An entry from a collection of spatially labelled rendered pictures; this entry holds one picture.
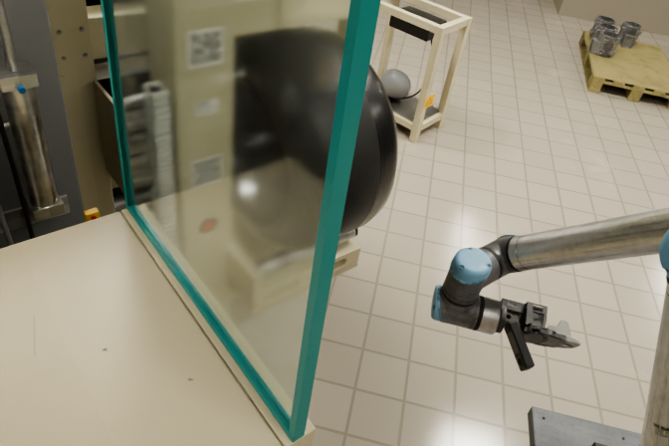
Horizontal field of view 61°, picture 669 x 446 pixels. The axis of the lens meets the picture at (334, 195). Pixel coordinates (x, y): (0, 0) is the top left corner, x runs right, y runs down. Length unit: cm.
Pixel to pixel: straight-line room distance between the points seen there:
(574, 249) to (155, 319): 87
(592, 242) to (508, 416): 134
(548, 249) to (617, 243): 17
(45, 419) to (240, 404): 24
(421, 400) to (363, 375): 25
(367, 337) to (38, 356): 183
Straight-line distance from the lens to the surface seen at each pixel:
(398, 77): 397
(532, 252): 141
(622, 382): 288
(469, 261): 140
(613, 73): 554
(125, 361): 89
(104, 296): 97
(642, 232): 125
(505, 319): 152
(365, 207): 139
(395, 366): 251
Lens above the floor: 198
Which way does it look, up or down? 37 degrees down
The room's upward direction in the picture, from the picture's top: 9 degrees clockwise
